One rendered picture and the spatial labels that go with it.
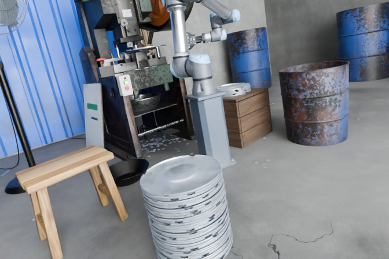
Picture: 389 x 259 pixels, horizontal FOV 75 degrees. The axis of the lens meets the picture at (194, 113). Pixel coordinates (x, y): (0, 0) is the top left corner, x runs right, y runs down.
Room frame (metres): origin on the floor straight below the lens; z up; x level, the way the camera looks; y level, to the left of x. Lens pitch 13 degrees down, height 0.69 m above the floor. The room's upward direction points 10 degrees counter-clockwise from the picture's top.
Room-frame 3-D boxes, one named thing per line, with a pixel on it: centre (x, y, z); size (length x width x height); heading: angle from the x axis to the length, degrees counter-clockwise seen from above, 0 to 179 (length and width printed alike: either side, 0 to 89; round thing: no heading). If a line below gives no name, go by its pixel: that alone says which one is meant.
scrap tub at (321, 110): (1.65, -0.80, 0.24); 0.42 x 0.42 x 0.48
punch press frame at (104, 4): (2.26, 0.50, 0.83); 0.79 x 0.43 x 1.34; 35
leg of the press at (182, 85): (2.41, 0.28, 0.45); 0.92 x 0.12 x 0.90; 35
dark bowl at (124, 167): (1.49, 0.48, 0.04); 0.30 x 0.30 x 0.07
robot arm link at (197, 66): (1.50, -0.08, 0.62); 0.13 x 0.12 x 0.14; 46
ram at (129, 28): (2.10, 0.40, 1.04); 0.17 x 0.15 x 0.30; 35
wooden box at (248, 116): (1.92, -0.30, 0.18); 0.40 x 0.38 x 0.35; 39
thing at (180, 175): (0.84, 0.08, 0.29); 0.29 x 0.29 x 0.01
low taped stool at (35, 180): (1.05, 0.59, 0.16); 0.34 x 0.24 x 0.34; 131
